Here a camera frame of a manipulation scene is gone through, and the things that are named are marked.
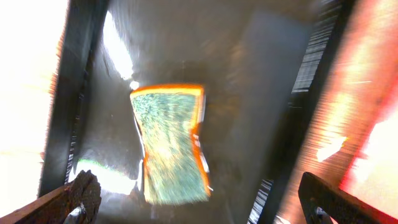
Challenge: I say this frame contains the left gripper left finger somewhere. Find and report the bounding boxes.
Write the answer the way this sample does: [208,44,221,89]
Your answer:
[1,170,101,223]

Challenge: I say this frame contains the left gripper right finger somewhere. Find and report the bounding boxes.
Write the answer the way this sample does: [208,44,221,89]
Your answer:
[298,172,395,223]

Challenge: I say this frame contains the orange green scrub sponge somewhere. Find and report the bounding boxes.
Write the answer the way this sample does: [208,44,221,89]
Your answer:
[130,83,213,205]

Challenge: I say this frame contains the red plastic tray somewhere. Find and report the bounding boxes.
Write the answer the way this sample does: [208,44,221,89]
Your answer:
[340,83,397,218]

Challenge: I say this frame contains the black plastic basin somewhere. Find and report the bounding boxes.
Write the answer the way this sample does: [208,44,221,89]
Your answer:
[39,1,352,223]

